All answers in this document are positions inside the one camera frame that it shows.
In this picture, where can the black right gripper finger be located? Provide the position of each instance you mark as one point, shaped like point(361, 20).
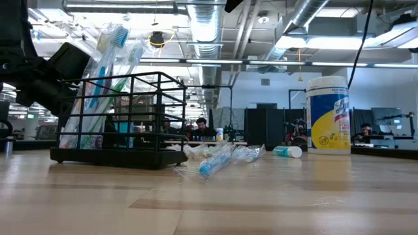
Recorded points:
point(232, 5)

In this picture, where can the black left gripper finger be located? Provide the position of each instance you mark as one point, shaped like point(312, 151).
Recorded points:
point(70, 62)

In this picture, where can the purple bristle toothbrush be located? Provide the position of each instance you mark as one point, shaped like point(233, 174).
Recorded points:
point(121, 36)

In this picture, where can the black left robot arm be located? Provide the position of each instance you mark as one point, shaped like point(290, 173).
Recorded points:
point(13, 32)

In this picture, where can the small black background robot arm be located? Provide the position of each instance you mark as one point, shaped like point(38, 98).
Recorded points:
point(230, 134)

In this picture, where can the long ceiling light strip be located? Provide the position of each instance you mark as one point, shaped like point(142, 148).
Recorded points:
point(212, 61)

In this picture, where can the person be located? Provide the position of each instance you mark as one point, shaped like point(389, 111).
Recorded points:
point(202, 129)
point(365, 130)
point(166, 125)
point(297, 134)

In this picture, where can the black partition panel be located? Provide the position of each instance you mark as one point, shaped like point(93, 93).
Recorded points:
point(264, 127)

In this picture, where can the small white yellow canister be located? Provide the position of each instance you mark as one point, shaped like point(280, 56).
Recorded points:
point(219, 134)

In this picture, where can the yellow blue wipes canister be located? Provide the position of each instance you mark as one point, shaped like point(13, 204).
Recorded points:
point(326, 130)

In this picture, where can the grey computer monitor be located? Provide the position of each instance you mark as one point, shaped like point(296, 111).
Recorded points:
point(385, 117)

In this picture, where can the silver round ceiling duct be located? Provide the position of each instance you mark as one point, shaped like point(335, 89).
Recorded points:
point(307, 11)
point(205, 29)

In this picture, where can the silver metal post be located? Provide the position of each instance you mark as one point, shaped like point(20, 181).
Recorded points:
point(8, 147)

